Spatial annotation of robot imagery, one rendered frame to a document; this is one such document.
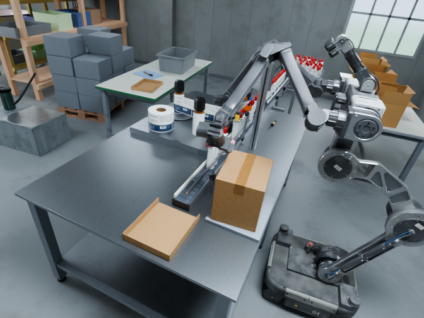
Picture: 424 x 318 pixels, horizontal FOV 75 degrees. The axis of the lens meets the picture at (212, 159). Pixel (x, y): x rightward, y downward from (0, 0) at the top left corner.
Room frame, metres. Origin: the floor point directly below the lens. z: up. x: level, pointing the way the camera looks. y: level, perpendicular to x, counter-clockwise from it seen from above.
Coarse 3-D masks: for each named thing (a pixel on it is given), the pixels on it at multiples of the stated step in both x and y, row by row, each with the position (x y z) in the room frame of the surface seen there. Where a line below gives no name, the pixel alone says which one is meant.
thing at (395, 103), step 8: (376, 88) 3.08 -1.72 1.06; (384, 88) 3.07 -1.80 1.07; (392, 88) 3.07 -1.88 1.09; (384, 96) 2.73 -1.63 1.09; (392, 96) 2.71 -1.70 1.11; (400, 96) 2.70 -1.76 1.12; (408, 96) 2.69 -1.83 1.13; (384, 104) 2.73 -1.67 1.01; (392, 104) 2.72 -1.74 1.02; (400, 104) 2.71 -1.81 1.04; (408, 104) 2.77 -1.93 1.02; (384, 112) 2.73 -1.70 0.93; (392, 112) 2.72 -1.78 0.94; (400, 112) 2.71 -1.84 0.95; (384, 120) 2.72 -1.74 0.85; (392, 120) 2.71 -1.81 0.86
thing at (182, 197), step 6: (264, 108) 2.62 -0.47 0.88; (252, 120) 2.30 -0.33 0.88; (240, 138) 1.93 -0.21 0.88; (234, 144) 1.82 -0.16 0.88; (222, 156) 1.63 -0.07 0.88; (204, 168) 1.46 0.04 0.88; (198, 174) 1.40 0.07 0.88; (210, 174) 1.41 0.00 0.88; (192, 180) 1.33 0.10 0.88; (204, 180) 1.34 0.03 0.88; (186, 186) 1.26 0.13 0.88; (198, 186) 1.28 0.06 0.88; (180, 192) 1.20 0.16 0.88; (192, 192) 1.21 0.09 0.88; (180, 198) 1.16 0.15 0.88; (186, 198) 1.16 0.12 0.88
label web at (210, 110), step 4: (208, 104) 2.11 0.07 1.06; (240, 104) 2.22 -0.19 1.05; (244, 104) 2.24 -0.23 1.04; (208, 108) 2.11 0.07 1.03; (212, 108) 2.10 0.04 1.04; (216, 108) 2.09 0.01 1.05; (220, 108) 2.08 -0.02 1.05; (240, 108) 2.22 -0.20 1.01; (208, 112) 2.11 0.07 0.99; (212, 112) 2.10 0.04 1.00; (204, 116) 2.12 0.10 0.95; (208, 116) 2.11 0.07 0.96; (212, 116) 2.10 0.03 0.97; (208, 120) 2.11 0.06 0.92; (212, 120) 2.10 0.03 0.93; (232, 120) 2.17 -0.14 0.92
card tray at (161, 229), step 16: (160, 208) 1.11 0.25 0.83; (144, 224) 0.98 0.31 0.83; (160, 224) 0.99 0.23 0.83; (176, 224) 1.01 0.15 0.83; (192, 224) 0.99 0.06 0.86; (128, 240) 0.87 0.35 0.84; (144, 240) 0.88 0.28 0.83; (160, 240) 0.89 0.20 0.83; (176, 240) 0.90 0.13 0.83; (160, 256) 0.80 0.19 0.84
